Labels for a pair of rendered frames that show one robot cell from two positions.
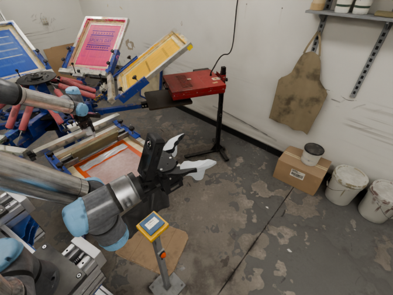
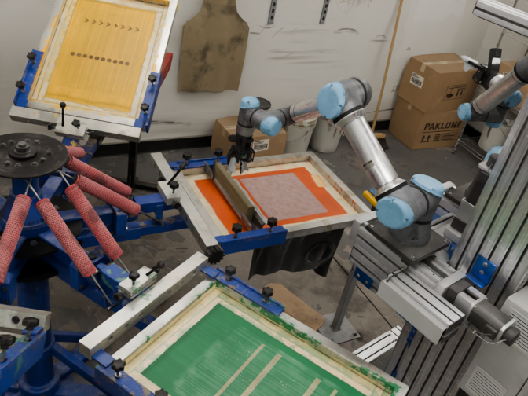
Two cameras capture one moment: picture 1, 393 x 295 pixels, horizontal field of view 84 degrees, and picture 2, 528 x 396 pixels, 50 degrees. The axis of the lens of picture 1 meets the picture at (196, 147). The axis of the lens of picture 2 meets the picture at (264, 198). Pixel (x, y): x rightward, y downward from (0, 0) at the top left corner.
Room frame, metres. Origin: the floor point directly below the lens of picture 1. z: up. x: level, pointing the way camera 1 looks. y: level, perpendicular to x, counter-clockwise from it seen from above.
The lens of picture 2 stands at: (0.58, 2.73, 2.42)
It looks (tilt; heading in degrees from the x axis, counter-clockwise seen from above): 34 degrees down; 284
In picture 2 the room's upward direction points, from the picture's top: 12 degrees clockwise
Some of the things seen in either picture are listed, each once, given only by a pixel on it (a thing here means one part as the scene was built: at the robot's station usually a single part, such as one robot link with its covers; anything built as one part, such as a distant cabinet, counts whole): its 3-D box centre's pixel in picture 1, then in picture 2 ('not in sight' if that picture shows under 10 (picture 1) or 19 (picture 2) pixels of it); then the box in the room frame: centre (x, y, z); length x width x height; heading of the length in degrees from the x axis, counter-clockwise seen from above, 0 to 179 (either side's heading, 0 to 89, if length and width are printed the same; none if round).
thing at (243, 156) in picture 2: (82, 118); (243, 146); (1.22, 0.76, 1.26); 0.09 x 0.08 x 0.12; 138
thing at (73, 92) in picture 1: (74, 96); (249, 111); (1.23, 0.75, 1.42); 0.09 x 0.08 x 0.11; 155
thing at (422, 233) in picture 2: not in sight; (412, 222); (0.49, 0.95, 1.31); 0.15 x 0.15 x 0.10
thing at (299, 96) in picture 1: (302, 85); (217, 25); (2.19, -1.13, 1.06); 0.53 x 0.07 x 1.05; 48
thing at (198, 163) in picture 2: (127, 131); (201, 167); (1.47, 0.58, 0.98); 0.30 x 0.05 x 0.07; 48
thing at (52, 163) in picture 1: (59, 167); (251, 239); (1.06, 0.95, 0.98); 0.30 x 0.05 x 0.07; 48
